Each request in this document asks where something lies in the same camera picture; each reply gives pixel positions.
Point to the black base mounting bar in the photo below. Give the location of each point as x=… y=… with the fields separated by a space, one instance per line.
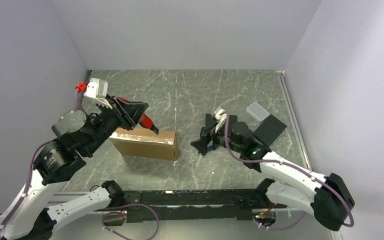
x=167 y=205

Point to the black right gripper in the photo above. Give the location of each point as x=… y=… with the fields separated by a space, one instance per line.
x=201 y=145

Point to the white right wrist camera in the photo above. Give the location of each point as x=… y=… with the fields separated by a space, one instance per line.
x=220 y=116

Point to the black flat pad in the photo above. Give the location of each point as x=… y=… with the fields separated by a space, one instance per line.
x=269 y=130

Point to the small grey white box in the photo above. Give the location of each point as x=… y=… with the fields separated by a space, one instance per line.
x=257 y=112

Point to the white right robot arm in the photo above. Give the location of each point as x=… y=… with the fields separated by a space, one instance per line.
x=325 y=197

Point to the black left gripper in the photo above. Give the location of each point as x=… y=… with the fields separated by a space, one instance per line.
x=129 y=114

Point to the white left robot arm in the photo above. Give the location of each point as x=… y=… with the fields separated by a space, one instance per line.
x=30 y=218

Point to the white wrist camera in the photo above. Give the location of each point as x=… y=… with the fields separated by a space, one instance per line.
x=220 y=116
x=96 y=89

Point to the brown cardboard express box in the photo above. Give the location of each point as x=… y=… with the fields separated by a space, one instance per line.
x=142 y=142

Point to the red utility knife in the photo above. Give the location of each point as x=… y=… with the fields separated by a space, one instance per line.
x=145 y=121

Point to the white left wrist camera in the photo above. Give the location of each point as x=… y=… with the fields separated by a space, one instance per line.
x=96 y=89

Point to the aluminium rail frame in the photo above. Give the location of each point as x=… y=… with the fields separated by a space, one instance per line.
x=178 y=138

